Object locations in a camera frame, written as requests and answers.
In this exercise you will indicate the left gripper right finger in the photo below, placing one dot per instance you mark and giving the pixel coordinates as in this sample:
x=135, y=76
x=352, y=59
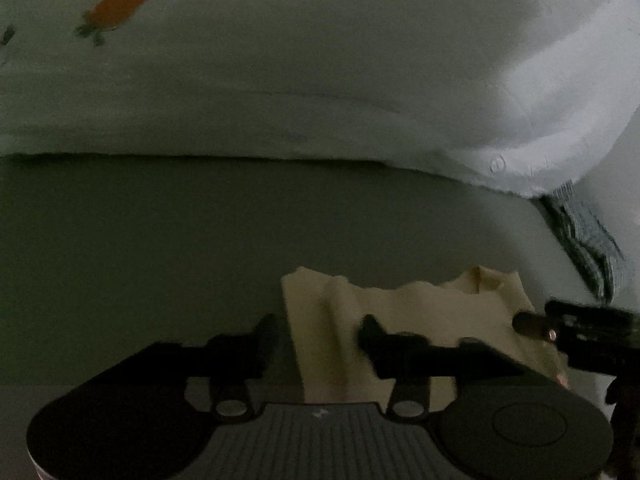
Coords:
x=412, y=362

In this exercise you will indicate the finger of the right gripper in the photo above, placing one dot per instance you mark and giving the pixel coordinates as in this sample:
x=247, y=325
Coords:
x=531, y=325

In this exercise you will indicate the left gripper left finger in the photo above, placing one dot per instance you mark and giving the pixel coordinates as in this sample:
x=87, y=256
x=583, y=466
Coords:
x=228, y=362

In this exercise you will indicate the cream beige garment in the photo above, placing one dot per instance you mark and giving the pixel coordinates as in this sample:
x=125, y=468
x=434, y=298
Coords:
x=325, y=312

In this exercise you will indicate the folded checkered shirt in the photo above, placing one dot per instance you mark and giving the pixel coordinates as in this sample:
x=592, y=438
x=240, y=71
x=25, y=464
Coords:
x=594, y=252

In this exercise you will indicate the carrot print bed sheet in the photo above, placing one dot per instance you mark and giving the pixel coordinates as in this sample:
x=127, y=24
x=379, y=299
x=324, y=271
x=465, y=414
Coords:
x=520, y=96

